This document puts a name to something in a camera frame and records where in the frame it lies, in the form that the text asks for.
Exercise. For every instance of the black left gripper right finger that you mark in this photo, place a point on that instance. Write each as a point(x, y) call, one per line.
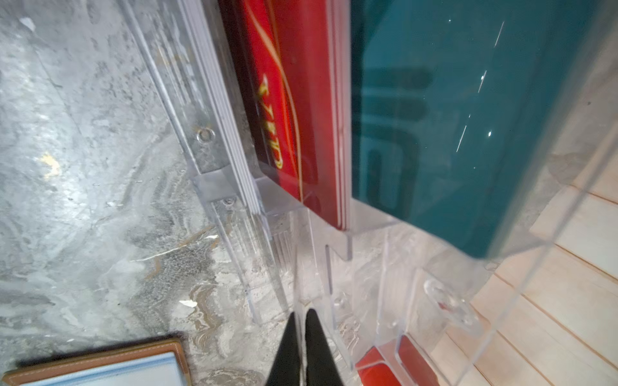
point(321, 367)

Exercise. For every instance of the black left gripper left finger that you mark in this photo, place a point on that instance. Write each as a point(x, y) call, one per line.
point(286, 368)

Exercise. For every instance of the clear acrylic card display stand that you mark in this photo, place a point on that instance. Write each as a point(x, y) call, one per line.
point(541, 309)

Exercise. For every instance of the red VIP card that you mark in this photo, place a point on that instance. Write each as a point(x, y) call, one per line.
point(292, 60)

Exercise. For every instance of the black VIP card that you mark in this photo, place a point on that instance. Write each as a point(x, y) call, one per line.
point(205, 51)

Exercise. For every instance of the red metal pencil bucket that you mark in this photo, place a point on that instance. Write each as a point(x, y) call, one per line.
point(398, 362)

